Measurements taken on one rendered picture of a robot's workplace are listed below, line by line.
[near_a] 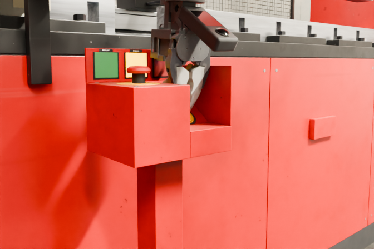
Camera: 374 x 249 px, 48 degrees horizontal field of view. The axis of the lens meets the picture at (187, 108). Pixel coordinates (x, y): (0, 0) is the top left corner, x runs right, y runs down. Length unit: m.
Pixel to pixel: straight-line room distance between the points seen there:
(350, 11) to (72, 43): 2.15
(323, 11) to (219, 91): 2.16
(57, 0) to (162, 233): 0.55
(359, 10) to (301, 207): 1.53
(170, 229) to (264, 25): 0.89
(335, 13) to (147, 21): 1.63
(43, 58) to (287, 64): 0.80
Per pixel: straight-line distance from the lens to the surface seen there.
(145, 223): 0.76
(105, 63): 0.75
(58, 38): 0.85
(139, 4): 1.36
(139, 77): 0.68
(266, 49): 1.27
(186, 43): 0.72
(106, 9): 1.05
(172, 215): 0.75
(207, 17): 0.72
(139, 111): 0.61
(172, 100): 0.65
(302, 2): 4.81
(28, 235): 0.88
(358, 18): 2.75
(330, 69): 1.59
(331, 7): 2.84
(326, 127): 1.56
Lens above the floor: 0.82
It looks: 6 degrees down
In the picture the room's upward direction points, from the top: straight up
